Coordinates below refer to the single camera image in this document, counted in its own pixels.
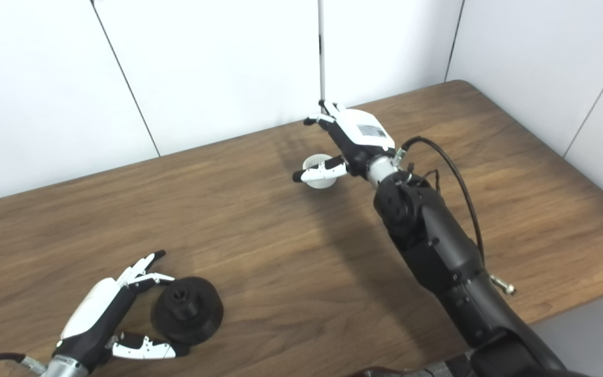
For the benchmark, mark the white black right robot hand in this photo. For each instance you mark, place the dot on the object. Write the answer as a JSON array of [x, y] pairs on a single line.
[[361, 136]]

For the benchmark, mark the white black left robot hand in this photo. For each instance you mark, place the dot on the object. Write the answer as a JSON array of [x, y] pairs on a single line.
[[97, 314]]

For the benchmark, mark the round black plastic part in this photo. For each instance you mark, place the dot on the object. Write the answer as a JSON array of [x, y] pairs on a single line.
[[197, 314]]

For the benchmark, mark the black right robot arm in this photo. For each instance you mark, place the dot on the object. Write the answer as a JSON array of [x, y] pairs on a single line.
[[437, 246]]

